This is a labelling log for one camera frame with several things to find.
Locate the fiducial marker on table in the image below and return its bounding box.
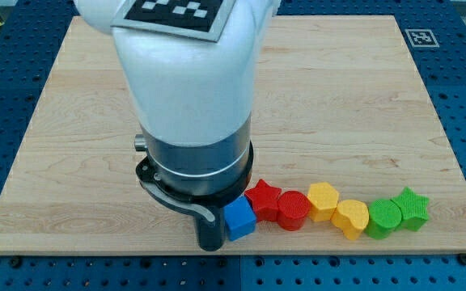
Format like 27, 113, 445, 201
405, 28, 439, 48

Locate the blue cube block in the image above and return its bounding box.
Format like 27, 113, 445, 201
224, 196, 256, 241

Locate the wooden board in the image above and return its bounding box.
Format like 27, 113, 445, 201
0, 16, 466, 256

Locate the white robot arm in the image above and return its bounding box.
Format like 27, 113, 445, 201
74, 0, 280, 251

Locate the green star block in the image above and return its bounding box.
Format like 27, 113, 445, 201
391, 187, 430, 231

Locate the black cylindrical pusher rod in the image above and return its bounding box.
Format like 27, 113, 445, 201
195, 206, 226, 251

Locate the red cylinder block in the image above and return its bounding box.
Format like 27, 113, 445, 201
277, 191, 311, 231

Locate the yellow heart block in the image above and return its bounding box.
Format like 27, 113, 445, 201
331, 200, 369, 241

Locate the green cylinder block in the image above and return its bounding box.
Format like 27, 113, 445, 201
365, 199, 402, 239

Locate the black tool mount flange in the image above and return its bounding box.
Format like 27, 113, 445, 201
136, 145, 254, 222

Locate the red star block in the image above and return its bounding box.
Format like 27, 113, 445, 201
244, 179, 282, 222

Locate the fiducial marker on arm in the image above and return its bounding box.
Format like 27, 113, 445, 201
111, 0, 235, 42

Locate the yellow hexagon block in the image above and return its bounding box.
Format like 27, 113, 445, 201
307, 182, 340, 222

